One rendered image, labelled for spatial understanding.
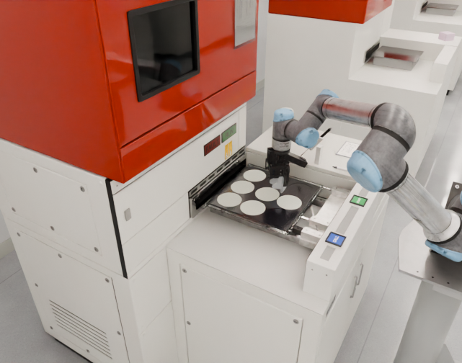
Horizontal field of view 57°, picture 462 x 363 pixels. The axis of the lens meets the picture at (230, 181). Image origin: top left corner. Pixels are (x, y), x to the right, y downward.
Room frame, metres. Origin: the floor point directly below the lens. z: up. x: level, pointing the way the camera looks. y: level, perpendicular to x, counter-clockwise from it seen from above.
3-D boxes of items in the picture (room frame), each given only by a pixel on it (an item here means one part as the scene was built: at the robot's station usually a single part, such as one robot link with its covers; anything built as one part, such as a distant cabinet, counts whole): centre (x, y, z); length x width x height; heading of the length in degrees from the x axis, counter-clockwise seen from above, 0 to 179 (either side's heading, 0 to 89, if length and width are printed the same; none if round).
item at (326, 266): (1.20, -0.42, 0.89); 0.55 x 0.09 x 0.14; 149
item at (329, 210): (1.32, -0.38, 0.87); 0.36 x 0.08 x 0.03; 149
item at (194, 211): (1.54, 0.04, 0.89); 0.44 x 0.02 x 0.10; 149
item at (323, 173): (1.72, -0.43, 0.89); 0.62 x 0.35 x 0.14; 59
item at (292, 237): (1.31, -0.13, 0.84); 0.50 x 0.02 x 0.03; 59
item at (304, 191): (1.44, -0.14, 0.90); 0.34 x 0.34 x 0.01; 59
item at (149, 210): (1.39, 0.15, 1.02); 0.82 x 0.03 x 0.40; 149
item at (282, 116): (1.45, -0.20, 1.21); 0.09 x 0.08 x 0.11; 36
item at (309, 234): (1.18, -0.30, 0.89); 0.08 x 0.03 x 0.03; 59
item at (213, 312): (1.45, -0.27, 0.41); 0.97 x 0.64 x 0.82; 149
